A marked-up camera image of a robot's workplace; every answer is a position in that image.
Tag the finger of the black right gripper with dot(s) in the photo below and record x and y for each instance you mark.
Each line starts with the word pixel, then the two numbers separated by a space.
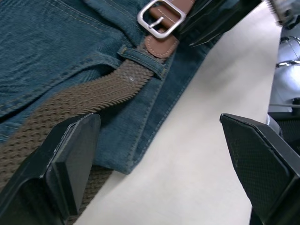
pixel 222 21
pixel 199 11

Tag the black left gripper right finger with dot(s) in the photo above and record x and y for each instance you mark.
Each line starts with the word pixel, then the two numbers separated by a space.
pixel 262 168

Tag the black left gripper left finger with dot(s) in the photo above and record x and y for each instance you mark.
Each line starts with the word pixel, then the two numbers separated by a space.
pixel 35 182

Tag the brown braided belt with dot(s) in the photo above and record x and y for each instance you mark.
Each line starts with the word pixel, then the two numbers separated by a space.
pixel 77 98

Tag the blue denim shorts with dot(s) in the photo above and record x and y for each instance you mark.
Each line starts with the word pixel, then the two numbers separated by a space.
pixel 47 42

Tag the dark ribbed robot part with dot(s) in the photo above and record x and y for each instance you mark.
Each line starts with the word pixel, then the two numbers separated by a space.
pixel 282 9

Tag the silver robot torso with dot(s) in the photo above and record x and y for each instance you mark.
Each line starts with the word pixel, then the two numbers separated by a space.
pixel 287 70

